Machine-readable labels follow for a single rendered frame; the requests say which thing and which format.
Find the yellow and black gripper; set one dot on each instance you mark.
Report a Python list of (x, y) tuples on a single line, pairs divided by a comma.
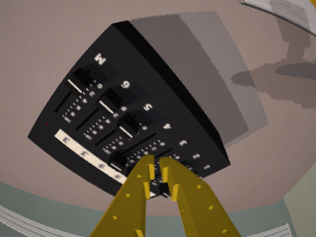
[(201, 212)]

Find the black lighting desk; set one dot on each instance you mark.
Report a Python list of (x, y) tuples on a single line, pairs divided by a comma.
[(123, 77)]

